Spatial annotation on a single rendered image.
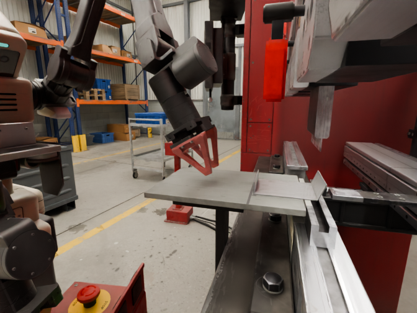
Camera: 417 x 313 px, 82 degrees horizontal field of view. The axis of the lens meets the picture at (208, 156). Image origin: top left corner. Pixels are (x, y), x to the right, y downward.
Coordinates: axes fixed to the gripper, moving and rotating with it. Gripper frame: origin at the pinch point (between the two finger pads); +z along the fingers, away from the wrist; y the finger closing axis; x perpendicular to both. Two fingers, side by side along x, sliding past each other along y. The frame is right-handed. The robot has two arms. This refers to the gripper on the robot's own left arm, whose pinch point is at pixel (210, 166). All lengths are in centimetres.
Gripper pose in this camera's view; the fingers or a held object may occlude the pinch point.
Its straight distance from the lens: 46.6
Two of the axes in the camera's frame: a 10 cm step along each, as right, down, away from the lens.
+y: 2.8, -2.2, 9.3
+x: -8.4, 4.2, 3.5
